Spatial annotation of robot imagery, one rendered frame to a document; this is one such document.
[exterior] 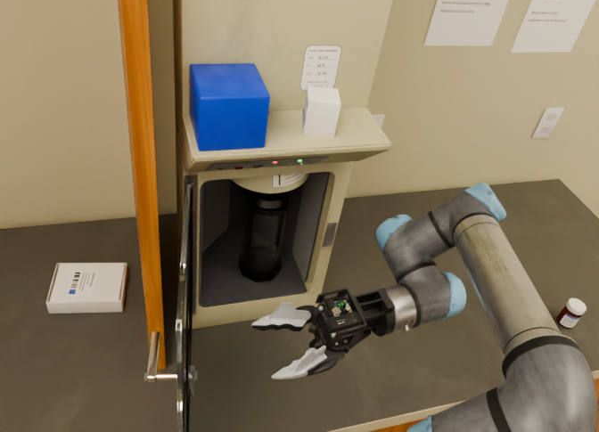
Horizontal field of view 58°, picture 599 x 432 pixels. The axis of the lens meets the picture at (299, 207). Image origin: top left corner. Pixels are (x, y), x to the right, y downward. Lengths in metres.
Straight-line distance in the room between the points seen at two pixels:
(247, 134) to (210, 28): 0.16
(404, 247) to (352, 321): 0.19
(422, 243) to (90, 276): 0.78
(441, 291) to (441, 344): 0.45
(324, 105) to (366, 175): 0.87
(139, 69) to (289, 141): 0.25
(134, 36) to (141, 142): 0.16
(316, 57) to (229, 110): 0.19
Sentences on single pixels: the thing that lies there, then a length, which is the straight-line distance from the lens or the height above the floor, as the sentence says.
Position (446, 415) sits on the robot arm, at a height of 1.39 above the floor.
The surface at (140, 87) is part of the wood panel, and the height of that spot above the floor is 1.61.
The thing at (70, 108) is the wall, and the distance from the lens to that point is 1.38.
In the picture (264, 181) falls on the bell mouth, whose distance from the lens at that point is 1.03.
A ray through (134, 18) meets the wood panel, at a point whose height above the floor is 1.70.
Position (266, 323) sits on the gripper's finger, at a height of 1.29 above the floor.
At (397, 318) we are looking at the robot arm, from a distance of 0.89.
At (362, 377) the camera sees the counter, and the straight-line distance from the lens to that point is 1.26.
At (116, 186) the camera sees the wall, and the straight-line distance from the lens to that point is 1.52.
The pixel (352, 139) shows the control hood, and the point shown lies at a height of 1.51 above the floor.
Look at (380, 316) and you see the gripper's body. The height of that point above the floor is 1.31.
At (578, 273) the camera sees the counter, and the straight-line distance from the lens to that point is 1.75.
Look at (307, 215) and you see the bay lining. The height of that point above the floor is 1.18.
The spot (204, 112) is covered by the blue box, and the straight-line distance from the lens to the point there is 0.76.
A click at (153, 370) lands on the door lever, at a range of 0.91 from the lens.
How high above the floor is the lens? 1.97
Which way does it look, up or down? 40 degrees down
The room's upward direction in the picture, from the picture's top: 10 degrees clockwise
